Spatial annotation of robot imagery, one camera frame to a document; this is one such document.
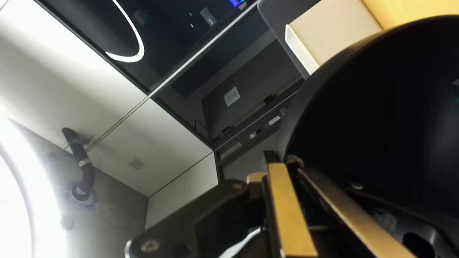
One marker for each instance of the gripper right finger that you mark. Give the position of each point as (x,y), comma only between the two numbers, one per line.
(353,216)

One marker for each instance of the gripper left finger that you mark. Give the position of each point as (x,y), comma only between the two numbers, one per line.
(289,216)

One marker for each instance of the black bowl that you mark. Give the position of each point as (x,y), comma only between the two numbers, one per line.
(382,120)

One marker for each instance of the white paper door sign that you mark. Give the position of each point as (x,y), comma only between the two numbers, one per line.
(231,95)

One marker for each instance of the black curved ceiling fixture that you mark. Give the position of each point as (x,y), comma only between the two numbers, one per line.
(81,163)

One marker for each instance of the blue lit display screen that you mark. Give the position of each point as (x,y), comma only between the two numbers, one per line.
(237,3)

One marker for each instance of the bright round ceiling lamp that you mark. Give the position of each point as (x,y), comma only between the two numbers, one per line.
(19,206)

